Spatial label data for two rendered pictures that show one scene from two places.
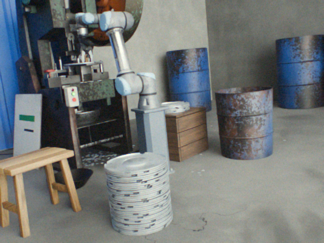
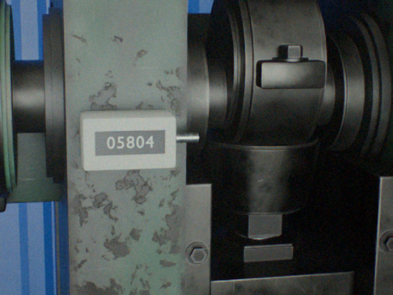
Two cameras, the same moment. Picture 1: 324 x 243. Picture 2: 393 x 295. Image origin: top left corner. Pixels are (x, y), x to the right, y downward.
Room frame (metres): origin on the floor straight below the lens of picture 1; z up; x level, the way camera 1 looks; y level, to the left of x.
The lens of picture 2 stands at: (2.05, 0.32, 1.42)
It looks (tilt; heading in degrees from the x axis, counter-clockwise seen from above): 11 degrees down; 32
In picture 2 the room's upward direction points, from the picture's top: 1 degrees clockwise
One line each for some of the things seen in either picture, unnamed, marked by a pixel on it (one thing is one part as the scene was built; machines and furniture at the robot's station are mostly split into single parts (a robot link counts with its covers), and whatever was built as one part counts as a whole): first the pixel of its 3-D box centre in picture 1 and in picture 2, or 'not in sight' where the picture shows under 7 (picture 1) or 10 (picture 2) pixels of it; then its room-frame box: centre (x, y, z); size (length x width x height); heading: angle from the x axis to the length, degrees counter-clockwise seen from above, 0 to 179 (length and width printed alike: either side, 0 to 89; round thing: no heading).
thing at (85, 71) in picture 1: (86, 72); not in sight; (2.59, 0.54, 0.72); 0.25 x 0.14 x 0.14; 44
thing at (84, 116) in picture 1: (81, 116); not in sight; (2.71, 0.66, 0.36); 0.34 x 0.34 x 0.10
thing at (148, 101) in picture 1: (148, 100); not in sight; (2.15, 0.07, 0.50); 0.15 x 0.15 x 0.10
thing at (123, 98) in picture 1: (97, 101); not in sight; (3.00, 0.56, 0.45); 0.92 x 0.12 x 0.90; 44
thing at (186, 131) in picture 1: (173, 131); not in sight; (2.60, -0.09, 0.18); 0.40 x 0.38 x 0.35; 47
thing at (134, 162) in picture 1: (135, 162); not in sight; (1.48, 0.14, 0.29); 0.29 x 0.29 x 0.01
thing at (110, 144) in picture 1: (93, 144); not in sight; (2.61, 0.57, 0.14); 0.59 x 0.10 x 0.05; 44
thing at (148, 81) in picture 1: (145, 82); not in sight; (2.15, 0.08, 0.62); 0.13 x 0.12 x 0.14; 125
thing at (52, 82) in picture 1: (54, 89); not in sight; (2.33, 0.73, 0.62); 0.10 x 0.06 x 0.20; 134
